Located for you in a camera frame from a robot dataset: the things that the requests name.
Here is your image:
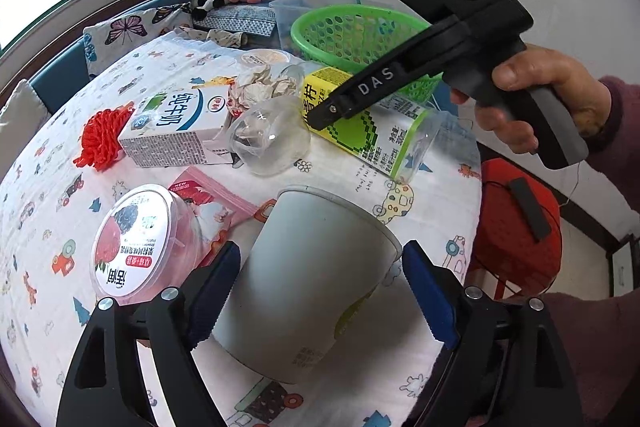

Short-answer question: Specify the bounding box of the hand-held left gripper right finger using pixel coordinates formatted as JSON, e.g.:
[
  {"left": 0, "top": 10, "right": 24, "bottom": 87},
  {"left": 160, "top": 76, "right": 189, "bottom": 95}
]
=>
[{"left": 401, "top": 239, "right": 583, "bottom": 427}]

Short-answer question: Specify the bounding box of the cartoon printed blanket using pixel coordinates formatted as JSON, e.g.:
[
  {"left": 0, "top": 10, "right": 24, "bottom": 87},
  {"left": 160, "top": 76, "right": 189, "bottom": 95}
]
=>
[{"left": 0, "top": 32, "right": 483, "bottom": 427}]

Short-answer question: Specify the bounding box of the red plastic stool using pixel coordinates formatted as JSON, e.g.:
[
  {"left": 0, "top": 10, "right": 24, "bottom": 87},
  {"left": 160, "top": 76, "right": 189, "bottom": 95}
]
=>
[{"left": 470, "top": 157, "right": 563, "bottom": 300}]

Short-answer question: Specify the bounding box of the red foam fruit net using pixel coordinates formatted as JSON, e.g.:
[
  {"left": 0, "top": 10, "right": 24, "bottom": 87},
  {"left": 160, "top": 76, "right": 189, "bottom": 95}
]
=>
[{"left": 73, "top": 103, "right": 136, "bottom": 172}]

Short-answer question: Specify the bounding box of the pink snack wrapper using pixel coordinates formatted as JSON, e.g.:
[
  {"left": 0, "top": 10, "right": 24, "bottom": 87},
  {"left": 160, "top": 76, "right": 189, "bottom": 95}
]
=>
[{"left": 167, "top": 166, "right": 276, "bottom": 268}]

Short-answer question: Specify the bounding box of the clear plastic storage box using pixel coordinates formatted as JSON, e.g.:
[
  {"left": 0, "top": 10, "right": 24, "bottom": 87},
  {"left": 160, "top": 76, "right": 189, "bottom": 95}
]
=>
[{"left": 270, "top": 0, "right": 362, "bottom": 52}]

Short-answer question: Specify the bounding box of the round clear plastic lid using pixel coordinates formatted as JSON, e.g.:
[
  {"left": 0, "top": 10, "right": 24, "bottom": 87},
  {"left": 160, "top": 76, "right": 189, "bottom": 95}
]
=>
[{"left": 240, "top": 49, "right": 292, "bottom": 68}]

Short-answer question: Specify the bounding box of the yellow green drink carton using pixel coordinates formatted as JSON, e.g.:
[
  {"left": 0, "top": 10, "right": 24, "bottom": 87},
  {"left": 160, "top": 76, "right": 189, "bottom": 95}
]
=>
[{"left": 302, "top": 67, "right": 431, "bottom": 180}]

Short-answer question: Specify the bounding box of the white paper cup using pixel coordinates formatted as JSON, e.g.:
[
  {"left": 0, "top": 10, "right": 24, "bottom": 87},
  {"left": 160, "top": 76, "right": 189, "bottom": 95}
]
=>
[{"left": 212, "top": 186, "right": 403, "bottom": 385}]

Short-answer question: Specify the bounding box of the grey patterned mat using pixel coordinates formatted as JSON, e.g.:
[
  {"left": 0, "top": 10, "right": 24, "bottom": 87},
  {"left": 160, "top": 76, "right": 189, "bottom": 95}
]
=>
[{"left": 192, "top": 4, "right": 278, "bottom": 38}]

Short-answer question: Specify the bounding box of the person's maroon sweater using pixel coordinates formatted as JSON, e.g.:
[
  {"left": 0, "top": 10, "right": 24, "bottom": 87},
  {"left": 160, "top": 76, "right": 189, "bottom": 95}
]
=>
[{"left": 542, "top": 292, "right": 640, "bottom": 427}]

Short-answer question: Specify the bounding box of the small printed cloth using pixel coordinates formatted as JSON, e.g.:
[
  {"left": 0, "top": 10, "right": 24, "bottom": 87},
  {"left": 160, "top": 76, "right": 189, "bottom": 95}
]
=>
[{"left": 175, "top": 27, "right": 248, "bottom": 51}]

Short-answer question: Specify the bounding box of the blue sofa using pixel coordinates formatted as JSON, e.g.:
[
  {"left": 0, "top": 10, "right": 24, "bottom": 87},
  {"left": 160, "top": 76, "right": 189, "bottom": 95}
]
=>
[{"left": 27, "top": 0, "right": 201, "bottom": 118}]

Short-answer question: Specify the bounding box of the person's right forearm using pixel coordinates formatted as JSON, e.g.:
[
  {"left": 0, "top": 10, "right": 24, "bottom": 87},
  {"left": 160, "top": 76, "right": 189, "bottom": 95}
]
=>
[{"left": 582, "top": 76, "right": 640, "bottom": 208}]

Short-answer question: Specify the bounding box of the green plastic basket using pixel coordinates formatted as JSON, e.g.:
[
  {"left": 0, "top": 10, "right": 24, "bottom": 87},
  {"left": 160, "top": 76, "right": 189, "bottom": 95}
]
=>
[{"left": 291, "top": 3, "right": 443, "bottom": 104}]

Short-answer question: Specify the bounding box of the white pillow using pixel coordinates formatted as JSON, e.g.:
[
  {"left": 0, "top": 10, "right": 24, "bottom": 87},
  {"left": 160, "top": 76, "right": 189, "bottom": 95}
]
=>
[{"left": 0, "top": 79, "right": 51, "bottom": 168}]

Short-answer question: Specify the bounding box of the white blue milk carton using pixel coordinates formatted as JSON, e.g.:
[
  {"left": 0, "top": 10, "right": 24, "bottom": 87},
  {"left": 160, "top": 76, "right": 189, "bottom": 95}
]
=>
[{"left": 117, "top": 86, "right": 236, "bottom": 168}]

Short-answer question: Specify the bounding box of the pink yogurt cup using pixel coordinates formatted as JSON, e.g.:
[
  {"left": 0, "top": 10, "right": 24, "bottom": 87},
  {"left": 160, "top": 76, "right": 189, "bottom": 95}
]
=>
[{"left": 90, "top": 184, "right": 203, "bottom": 305}]

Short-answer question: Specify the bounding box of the butterfly print pillow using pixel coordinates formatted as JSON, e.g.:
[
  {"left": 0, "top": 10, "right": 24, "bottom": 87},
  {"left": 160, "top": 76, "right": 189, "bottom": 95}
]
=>
[{"left": 82, "top": 4, "right": 196, "bottom": 80}]

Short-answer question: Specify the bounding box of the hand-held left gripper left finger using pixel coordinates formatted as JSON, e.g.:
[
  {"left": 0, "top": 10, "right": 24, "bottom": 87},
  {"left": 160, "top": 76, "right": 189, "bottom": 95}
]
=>
[{"left": 56, "top": 241, "right": 242, "bottom": 427}]

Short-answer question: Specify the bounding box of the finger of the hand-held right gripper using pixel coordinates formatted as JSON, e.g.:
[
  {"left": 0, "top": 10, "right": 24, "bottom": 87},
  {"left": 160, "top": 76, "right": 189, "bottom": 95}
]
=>
[{"left": 306, "top": 84, "right": 361, "bottom": 131}]

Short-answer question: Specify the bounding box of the person's right hand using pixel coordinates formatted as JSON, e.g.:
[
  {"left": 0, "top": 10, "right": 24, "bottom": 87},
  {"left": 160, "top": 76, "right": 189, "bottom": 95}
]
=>
[{"left": 449, "top": 44, "right": 612, "bottom": 154}]

